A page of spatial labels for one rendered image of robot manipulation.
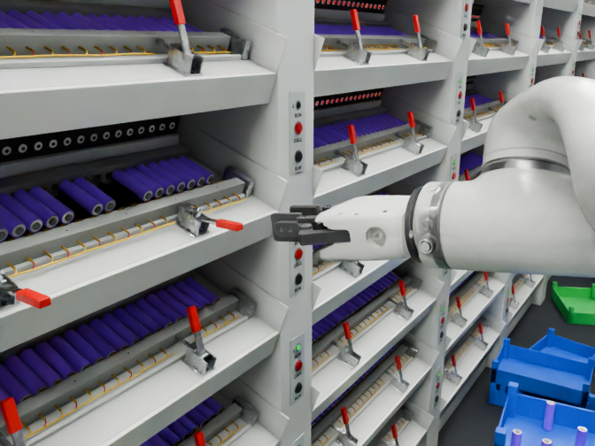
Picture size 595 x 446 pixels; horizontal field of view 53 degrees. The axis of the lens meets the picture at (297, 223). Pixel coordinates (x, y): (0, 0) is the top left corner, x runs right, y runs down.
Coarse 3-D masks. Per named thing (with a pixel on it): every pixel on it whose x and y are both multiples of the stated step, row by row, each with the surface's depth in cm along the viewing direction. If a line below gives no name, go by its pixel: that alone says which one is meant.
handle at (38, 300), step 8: (0, 280) 56; (0, 288) 55; (8, 288) 55; (16, 288) 55; (24, 288) 54; (16, 296) 53; (24, 296) 53; (32, 296) 52; (40, 296) 52; (48, 296) 52; (32, 304) 52; (40, 304) 52; (48, 304) 52
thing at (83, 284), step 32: (32, 160) 73; (64, 160) 77; (192, 160) 96; (224, 160) 93; (256, 192) 91; (256, 224) 86; (96, 256) 67; (128, 256) 69; (160, 256) 71; (192, 256) 76; (32, 288) 60; (64, 288) 61; (96, 288) 64; (128, 288) 69; (0, 320) 55; (32, 320) 59; (64, 320) 62
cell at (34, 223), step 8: (0, 200) 68; (8, 200) 68; (16, 200) 68; (8, 208) 67; (16, 208) 67; (24, 208) 67; (16, 216) 67; (24, 216) 66; (32, 216) 67; (32, 224) 66; (40, 224) 67; (32, 232) 67
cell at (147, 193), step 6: (114, 174) 81; (120, 174) 81; (126, 174) 81; (120, 180) 81; (126, 180) 80; (132, 180) 80; (126, 186) 80; (132, 186) 80; (138, 186) 80; (144, 186) 80; (138, 192) 79; (144, 192) 79; (150, 192) 80; (144, 198) 80; (150, 198) 80
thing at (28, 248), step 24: (192, 192) 82; (216, 192) 84; (240, 192) 89; (120, 216) 71; (144, 216) 74; (168, 216) 78; (24, 240) 62; (48, 240) 63; (72, 240) 66; (96, 240) 68; (120, 240) 70; (0, 264) 59; (48, 264) 62
